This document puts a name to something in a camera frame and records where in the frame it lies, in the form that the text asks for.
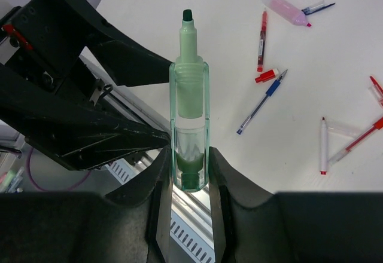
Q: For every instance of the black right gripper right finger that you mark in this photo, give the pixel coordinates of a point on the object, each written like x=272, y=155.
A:
x=252, y=225

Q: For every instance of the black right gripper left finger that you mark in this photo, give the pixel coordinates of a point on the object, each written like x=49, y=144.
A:
x=130, y=224

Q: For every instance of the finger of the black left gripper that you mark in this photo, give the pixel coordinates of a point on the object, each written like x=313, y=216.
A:
x=66, y=127
x=125, y=61

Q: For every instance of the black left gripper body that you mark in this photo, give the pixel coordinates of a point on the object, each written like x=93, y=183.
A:
x=45, y=50

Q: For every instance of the red marker pen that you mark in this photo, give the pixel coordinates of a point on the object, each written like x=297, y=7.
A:
x=262, y=42

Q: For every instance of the blue ballpoint pen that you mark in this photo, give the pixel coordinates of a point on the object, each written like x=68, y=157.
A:
x=270, y=91

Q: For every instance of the red marker cap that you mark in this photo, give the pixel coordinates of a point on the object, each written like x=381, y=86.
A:
x=267, y=76

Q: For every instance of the pink highlighter pen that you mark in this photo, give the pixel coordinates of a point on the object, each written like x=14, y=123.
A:
x=288, y=11

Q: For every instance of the blue pen cap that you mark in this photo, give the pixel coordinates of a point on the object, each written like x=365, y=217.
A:
x=316, y=8

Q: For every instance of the green highlighter pen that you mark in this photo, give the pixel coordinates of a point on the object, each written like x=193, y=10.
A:
x=189, y=71

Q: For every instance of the red gel pen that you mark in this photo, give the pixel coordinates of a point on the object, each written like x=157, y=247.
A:
x=358, y=140

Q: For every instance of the red pen cap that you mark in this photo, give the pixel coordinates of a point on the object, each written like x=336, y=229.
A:
x=376, y=90

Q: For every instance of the white red marker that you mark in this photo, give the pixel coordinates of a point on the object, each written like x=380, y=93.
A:
x=323, y=147

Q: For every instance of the clear marker cap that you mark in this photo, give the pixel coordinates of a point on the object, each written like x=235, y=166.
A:
x=343, y=129

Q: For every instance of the white slotted cable duct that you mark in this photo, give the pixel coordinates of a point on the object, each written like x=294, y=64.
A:
x=191, y=223

